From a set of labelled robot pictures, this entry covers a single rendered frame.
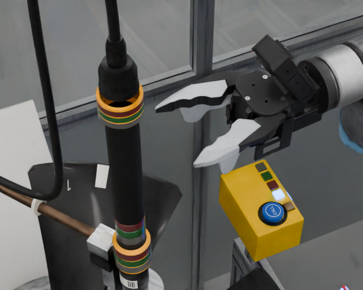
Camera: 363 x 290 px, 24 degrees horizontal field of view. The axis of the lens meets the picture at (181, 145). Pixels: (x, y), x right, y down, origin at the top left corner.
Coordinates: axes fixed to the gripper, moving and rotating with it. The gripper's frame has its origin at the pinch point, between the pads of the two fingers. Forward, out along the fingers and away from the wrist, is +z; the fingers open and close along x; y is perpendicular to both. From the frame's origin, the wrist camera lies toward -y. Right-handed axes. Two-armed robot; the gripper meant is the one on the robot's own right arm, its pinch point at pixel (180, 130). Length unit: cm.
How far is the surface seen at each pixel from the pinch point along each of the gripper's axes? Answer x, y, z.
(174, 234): 58, 124, -30
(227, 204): 23, 60, -23
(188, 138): 59, 85, -34
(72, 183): 14.0, 21.2, 9.7
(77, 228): -1.3, 8.5, 14.5
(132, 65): -7.9, -22.3, 9.1
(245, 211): 17, 55, -23
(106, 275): -5.7, 14.0, 13.1
